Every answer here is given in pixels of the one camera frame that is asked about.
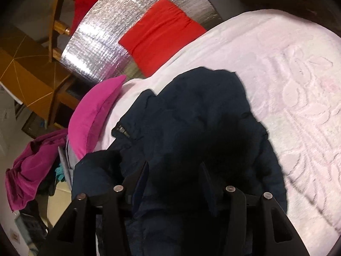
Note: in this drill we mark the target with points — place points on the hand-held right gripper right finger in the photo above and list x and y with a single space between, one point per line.
207 184

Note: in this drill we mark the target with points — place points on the red folded cloth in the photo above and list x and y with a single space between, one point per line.
157 37

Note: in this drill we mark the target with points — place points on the magenta velvet cloth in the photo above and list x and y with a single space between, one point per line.
32 170

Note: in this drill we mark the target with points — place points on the wooden chair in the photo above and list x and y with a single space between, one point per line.
24 80

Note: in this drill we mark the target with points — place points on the wooden bed frame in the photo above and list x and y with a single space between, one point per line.
57 10

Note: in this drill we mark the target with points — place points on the teal cloth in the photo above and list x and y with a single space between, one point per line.
60 173

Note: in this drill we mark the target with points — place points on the navy blue jacket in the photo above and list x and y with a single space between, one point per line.
199 112

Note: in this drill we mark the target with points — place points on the silver foil mat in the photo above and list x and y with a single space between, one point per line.
101 37

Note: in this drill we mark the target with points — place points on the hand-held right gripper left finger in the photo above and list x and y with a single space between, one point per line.
140 184

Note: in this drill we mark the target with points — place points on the pale pink embossed blanket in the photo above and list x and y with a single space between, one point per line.
293 98

